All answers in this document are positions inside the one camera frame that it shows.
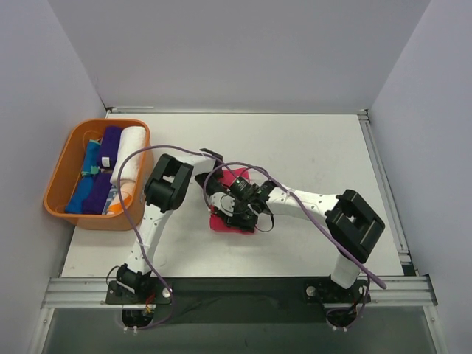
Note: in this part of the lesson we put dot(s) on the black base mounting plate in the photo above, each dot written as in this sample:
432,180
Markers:
245,311

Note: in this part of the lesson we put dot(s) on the dark purple rolled towel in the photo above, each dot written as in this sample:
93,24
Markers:
95,202

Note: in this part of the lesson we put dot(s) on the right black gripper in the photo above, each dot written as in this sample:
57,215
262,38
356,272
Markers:
245,212

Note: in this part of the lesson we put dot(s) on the blue rolled towel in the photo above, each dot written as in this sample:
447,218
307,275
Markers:
89,170

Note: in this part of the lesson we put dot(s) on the pink towel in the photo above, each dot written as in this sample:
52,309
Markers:
216,224

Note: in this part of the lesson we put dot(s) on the patterned orange white towel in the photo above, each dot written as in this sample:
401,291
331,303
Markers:
113,205

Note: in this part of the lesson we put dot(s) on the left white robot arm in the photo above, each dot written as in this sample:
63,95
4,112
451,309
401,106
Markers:
165,191

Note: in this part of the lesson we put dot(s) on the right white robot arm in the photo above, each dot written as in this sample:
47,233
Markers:
345,219

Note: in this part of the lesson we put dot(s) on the orange plastic basket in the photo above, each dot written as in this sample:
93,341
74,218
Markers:
67,174

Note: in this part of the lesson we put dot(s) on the white rolled towel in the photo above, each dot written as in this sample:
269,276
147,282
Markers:
131,140

